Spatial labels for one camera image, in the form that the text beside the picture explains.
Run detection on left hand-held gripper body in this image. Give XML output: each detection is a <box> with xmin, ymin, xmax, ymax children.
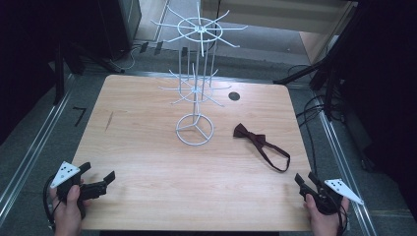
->
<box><xmin>49</xmin><ymin>160</ymin><xmax>108</xmax><ymax>202</ymax></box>

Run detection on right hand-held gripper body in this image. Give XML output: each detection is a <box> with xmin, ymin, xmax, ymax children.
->
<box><xmin>299</xmin><ymin>178</ymin><xmax>365</xmax><ymax>216</ymax></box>

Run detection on dark red bow tie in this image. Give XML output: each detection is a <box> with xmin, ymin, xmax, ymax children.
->
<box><xmin>232</xmin><ymin>123</ymin><xmax>292</xmax><ymax>173</ymax></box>

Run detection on white wire rack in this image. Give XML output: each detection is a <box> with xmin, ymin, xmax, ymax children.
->
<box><xmin>150</xmin><ymin>1</ymin><xmax>249</xmax><ymax>147</ymax></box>

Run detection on person's right hand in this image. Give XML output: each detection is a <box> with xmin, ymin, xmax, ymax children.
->
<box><xmin>303</xmin><ymin>198</ymin><xmax>350</xmax><ymax>236</ymax></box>

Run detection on person's left hand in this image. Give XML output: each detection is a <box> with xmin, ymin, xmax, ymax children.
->
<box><xmin>49</xmin><ymin>185</ymin><xmax>92</xmax><ymax>236</ymax></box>

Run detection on black metal stand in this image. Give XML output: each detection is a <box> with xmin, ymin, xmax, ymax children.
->
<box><xmin>53</xmin><ymin>40</ymin><xmax>126</xmax><ymax>106</ymax></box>
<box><xmin>272</xmin><ymin>6</ymin><xmax>362</xmax><ymax>122</ymax></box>

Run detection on black computer tower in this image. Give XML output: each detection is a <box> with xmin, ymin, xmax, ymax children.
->
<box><xmin>97</xmin><ymin>0</ymin><xmax>143</xmax><ymax>61</ymax></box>

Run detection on light wooden cabinet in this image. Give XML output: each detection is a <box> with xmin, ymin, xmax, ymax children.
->
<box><xmin>200</xmin><ymin>0</ymin><xmax>359</xmax><ymax>65</ymax></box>

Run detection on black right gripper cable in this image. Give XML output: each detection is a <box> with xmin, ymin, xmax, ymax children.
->
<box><xmin>336</xmin><ymin>204</ymin><xmax>350</xmax><ymax>236</ymax></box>

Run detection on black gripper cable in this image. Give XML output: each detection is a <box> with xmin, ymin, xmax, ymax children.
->
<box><xmin>336</xmin><ymin>204</ymin><xmax>350</xmax><ymax>236</ymax></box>
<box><xmin>42</xmin><ymin>175</ymin><xmax>64</xmax><ymax>231</ymax></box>

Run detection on metal floor rail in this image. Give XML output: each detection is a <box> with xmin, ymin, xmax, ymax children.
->
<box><xmin>314</xmin><ymin>93</ymin><xmax>379</xmax><ymax>236</ymax></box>
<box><xmin>0</xmin><ymin>74</ymin><xmax>77</xmax><ymax>228</ymax></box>

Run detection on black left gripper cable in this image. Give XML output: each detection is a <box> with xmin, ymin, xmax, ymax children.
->
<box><xmin>42</xmin><ymin>175</ymin><xmax>64</xmax><ymax>231</ymax></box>

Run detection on black floor cables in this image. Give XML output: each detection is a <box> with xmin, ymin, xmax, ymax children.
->
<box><xmin>288</xmin><ymin>63</ymin><xmax>335</xmax><ymax>176</ymax></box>

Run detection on white floor cable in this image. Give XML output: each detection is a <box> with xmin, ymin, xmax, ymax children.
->
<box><xmin>108</xmin><ymin>44</ymin><xmax>143</xmax><ymax>72</ymax></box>

